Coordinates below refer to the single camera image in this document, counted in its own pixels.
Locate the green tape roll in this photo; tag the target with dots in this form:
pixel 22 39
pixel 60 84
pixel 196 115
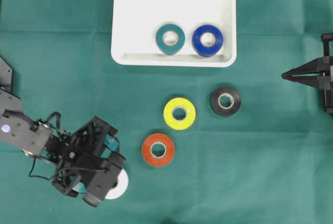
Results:
pixel 170 38

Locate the white rectangular plastic case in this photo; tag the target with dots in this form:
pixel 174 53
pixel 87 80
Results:
pixel 135 23

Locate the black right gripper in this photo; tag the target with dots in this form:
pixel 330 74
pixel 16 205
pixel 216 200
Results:
pixel 313 67

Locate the white tape roll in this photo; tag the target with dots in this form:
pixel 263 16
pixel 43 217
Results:
pixel 121 186

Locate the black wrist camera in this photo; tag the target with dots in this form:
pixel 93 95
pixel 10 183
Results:
pixel 99 175

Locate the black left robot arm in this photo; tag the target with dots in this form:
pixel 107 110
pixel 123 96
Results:
pixel 31 137

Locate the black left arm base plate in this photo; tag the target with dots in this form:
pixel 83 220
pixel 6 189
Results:
pixel 5 75

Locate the black tape roll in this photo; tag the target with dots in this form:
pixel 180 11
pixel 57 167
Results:
pixel 227 91

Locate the blue tape roll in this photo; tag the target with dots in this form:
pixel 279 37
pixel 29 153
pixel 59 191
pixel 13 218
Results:
pixel 200 48

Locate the red tape roll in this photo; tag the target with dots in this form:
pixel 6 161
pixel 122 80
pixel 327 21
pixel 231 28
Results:
pixel 169 150

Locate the yellow tape roll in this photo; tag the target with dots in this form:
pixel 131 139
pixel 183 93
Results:
pixel 179 103

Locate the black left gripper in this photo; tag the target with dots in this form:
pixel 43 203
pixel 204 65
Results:
pixel 96 138

